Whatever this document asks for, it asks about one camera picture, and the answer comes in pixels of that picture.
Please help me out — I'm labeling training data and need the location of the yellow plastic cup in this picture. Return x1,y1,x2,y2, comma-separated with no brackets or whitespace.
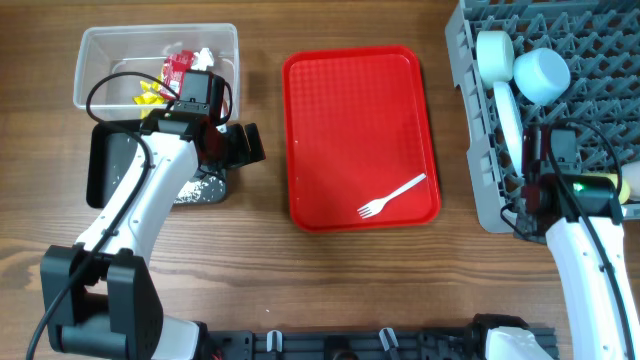
588,173,631,205

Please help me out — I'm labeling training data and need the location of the clear plastic bin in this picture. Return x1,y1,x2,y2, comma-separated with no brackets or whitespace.
73,23,241,120

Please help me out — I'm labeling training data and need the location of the grey dishwasher rack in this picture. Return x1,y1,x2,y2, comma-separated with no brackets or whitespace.
445,1,639,233

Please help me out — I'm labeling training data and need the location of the white rice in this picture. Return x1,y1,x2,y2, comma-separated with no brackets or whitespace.
174,176,227,205

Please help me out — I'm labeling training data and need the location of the green bowl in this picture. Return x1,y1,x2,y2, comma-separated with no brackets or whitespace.
476,31,515,89

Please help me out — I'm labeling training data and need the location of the light blue plate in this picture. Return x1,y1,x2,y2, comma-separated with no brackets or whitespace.
493,81,523,177

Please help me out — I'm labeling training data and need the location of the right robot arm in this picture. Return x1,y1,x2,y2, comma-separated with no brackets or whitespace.
503,119,639,359

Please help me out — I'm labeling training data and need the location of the black plastic tray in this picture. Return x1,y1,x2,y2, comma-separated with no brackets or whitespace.
86,125,226,209

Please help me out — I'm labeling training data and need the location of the red serving tray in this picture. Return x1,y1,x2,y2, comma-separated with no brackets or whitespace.
282,45,442,233

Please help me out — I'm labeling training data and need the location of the yellow snack wrapper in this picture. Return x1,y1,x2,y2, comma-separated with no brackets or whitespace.
133,75,170,105

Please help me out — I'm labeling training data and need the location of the white napkin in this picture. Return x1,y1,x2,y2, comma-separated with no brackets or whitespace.
191,48,215,71

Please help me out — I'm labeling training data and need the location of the white plastic cup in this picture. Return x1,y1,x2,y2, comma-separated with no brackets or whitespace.
621,160,640,201

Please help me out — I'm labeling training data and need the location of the light blue bowl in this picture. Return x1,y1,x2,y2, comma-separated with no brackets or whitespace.
513,48,571,106

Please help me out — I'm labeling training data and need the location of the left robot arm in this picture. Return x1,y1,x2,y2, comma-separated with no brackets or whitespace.
26,70,265,359

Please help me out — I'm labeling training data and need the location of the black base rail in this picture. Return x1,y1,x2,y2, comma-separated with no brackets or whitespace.
199,327,559,360

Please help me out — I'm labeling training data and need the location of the red snack wrapper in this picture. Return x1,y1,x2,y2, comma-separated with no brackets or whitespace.
159,50,195,100

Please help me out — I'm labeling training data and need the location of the white plastic fork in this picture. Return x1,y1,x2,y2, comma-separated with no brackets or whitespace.
357,173,427,219

